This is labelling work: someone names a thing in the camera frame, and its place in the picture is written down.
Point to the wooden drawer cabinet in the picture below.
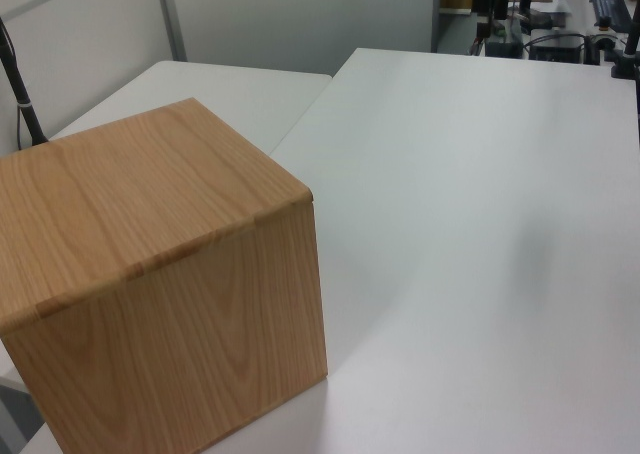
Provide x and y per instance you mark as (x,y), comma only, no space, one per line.
(150,274)

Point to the small black box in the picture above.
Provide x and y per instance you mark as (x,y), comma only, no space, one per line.
(504,50)

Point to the black computer box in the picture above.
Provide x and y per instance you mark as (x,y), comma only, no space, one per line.
(556,49)

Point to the black clamp-mounted pole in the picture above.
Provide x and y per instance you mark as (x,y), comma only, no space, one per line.
(627,56)

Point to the black keyboard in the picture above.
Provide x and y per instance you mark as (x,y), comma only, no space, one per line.
(610,6)

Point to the grey partition post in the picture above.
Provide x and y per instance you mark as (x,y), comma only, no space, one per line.
(171,19)

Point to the black camera pole with clamp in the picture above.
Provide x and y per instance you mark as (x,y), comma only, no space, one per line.
(22,99)

